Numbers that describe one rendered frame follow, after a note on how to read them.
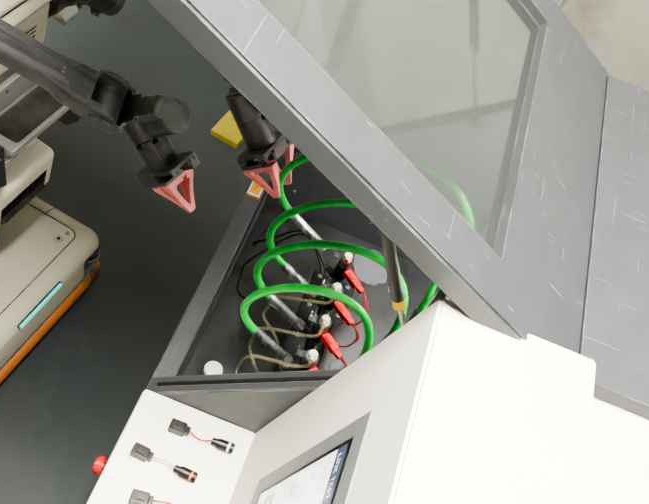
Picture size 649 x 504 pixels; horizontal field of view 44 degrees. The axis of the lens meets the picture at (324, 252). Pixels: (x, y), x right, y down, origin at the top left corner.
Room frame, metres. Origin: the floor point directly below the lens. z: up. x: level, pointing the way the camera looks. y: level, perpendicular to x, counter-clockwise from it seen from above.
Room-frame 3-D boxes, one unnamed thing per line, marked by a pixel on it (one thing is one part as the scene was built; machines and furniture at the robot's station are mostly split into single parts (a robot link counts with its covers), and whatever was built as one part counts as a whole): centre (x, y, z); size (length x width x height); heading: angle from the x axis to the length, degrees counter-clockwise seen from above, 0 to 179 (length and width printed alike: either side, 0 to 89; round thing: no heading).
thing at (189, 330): (1.00, 0.19, 0.87); 0.62 x 0.04 x 0.16; 2
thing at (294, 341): (0.89, -0.05, 0.91); 0.34 x 0.10 x 0.15; 2
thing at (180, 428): (0.60, 0.06, 0.99); 0.12 x 0.02 x 0.02; 93
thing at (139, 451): (0.53, 0.10, 0.99); 0.12 x 0.02 x 0.02; 89
